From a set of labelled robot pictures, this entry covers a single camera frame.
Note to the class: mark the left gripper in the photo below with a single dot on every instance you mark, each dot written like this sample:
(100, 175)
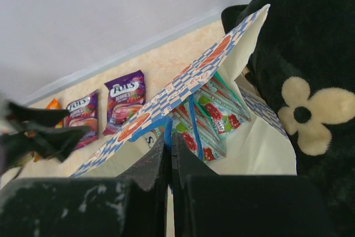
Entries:
(48, 143)

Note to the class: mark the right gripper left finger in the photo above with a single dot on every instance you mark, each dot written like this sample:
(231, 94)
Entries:
(132, 204)

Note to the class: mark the purple candy bag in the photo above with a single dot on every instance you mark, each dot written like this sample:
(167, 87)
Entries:
(126, 95)
(84, 112)

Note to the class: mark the blue checkered paper bag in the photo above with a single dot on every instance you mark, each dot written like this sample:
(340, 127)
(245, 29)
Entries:
(260, 147)

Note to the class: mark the black floral blanket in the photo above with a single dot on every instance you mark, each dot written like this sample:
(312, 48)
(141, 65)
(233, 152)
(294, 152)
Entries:
(303, 68)

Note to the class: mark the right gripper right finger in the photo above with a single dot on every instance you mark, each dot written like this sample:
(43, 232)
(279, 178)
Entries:
(209, 204)

